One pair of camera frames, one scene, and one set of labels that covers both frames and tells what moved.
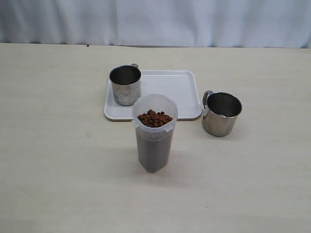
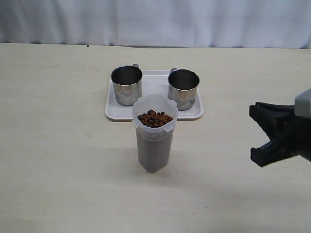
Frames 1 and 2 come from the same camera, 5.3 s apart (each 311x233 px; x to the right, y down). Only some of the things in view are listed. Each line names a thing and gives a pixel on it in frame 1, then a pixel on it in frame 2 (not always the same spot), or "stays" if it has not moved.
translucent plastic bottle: (153, 116) stays
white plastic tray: (184, 86) stays
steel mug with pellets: (126, 82) stays
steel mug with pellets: (221, 110) to (182, 86)
